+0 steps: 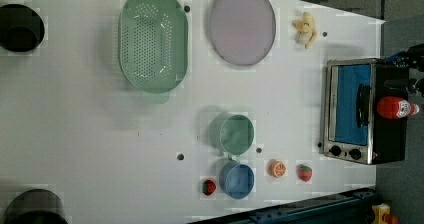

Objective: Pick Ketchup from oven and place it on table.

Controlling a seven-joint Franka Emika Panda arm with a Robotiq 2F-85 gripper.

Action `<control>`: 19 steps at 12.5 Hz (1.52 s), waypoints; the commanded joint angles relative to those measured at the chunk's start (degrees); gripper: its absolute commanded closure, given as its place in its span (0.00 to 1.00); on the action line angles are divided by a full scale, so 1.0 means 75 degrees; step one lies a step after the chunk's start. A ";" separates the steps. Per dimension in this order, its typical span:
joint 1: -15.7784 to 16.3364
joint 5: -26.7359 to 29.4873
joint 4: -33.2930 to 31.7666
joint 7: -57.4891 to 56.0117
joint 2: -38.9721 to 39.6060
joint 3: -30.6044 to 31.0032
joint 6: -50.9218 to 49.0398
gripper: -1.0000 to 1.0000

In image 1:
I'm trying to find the toy orange half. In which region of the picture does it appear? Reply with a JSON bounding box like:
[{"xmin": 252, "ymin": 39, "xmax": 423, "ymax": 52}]
[{"xmin": 268, "ymin": 160, "xmax": 286, "ymax": 178}]

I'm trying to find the black cylinder post upper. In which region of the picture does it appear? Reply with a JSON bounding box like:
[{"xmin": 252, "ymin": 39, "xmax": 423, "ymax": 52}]
[{"xmin": 0, "ymin": 4, "xmax": 45, "ymax": 52}]

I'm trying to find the toy strawberry near oven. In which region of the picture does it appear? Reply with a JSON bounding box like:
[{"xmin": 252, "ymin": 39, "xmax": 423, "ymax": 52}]
[{"xmin": 297, "ymin": 164, "xmax": 312, "ymax": 182}]

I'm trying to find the toy strawberry by blue mug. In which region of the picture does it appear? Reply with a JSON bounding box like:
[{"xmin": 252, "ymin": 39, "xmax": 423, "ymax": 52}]
[{"xmin": 202, "ymin": 179, "xmax": 216, "ymax": 196}]

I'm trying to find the black silver toaster oven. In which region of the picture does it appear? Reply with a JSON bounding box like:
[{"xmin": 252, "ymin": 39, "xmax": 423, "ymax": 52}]
[{"xmin": 322, "ymin": 59, "xmax": 409, "ymax": 165}]

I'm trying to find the green mug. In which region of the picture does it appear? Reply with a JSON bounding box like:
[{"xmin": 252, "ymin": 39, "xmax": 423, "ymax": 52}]
[{"xmin": 209, "ymin": 113, "xmax": 255, "ymax": 156}]

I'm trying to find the black cylinder post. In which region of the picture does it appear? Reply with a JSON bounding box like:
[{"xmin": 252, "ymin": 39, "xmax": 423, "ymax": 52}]
[
  {"xmin": 3, "ymin": 189, "xmax": 68, "ymax": 224},
  {"xmin": 0, "ymin": 4, "xmax": 45, "ymax": 52}
]

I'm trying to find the yellow red toy object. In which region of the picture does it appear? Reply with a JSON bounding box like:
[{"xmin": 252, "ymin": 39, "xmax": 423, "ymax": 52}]
[{"xmin": 372, "ymin": 204, "xmax": 399, "ymax": 224}]

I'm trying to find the lilac round plate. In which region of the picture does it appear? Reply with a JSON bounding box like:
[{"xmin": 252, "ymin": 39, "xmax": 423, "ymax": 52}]
[{"xmin": 209, "ymin": 0, "xmax": 276, "ymax": 66}]

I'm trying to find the green perforated colander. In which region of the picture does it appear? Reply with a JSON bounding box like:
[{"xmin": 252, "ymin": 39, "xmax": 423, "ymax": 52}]
[{"xmin": 119, "ymin": 0, "xmax": 188, "ymax": 94}]

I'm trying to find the red ketchup bottle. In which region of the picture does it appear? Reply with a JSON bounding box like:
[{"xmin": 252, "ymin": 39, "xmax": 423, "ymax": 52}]
[{"xmin": 377, "ymin": 96, "xmax": 420, "ymax": 119}]

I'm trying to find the blue metal frame rail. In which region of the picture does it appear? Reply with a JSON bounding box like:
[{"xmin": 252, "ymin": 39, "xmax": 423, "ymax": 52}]
[{"xmin": 189, "ymin": 188, "xmax": 381, "ymax": 224}]

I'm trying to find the black cylinder post lower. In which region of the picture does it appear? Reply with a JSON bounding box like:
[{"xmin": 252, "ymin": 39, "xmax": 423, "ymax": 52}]
[{"xmin": 3, "ymin": 189, "xmax": 68, "ymax": 224}]

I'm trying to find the peeled toy banana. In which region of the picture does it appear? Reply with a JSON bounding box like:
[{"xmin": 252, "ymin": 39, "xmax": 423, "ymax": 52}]
[{"xmin": 293, "ymin": 12, "xmax": 317, "ymax": 49}]

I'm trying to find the blue mug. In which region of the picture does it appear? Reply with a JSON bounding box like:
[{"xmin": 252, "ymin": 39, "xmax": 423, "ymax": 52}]
[{"xmin": 219, "ymin": 161, "xmax": 255, "ymax": 200}]

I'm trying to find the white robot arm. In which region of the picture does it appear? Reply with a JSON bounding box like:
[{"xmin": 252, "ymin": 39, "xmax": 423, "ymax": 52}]
[{"xmin": 384, "ymin": 44, "xmax": 424, "ymax": 94}]

